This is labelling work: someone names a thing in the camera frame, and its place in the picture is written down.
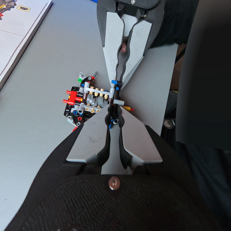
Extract person's dark trousers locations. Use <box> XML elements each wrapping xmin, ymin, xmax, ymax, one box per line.
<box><xmin>161</xmin><ymin>139</ymin><xmax>231</xmax><ymax>231</ymax></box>

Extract lego engine assembly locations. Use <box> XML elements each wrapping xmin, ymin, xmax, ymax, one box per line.
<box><xmin>63</xmin><ymin>71</ymin><xmax>135</xmax><ymax>132</ymax></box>

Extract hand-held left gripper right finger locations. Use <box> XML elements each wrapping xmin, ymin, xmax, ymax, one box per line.
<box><xmin>118</xmin><ymin>106</ymin><xmax>163</xmax><ymax>170</ymax></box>

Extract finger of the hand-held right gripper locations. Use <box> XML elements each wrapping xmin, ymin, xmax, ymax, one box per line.
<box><xmin>103</xmin><ymin>11</ymin><xmax>127</xmax><ymax>89</ymax></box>
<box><xmin>119</xmin><ymin>18</ymin><xmax>153</xmax><ymax>91</ymax></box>

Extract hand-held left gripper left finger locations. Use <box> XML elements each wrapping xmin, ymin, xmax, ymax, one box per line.
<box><xmin>66</xmin><ymin>104</ymin><xmax>111</xmax><ymax>165</ymax></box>

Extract lego instruction booklet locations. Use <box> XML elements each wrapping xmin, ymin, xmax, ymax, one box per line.
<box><xmin>0</xmin><ymin>0</ymin><xmax>53</xmax><ymax>90</ymax></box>

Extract round metal cap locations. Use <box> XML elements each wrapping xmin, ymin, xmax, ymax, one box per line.
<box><xmin>163</xmin><ymin>117</ymin><xmax>176</xmax><ymax>129</ymax></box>

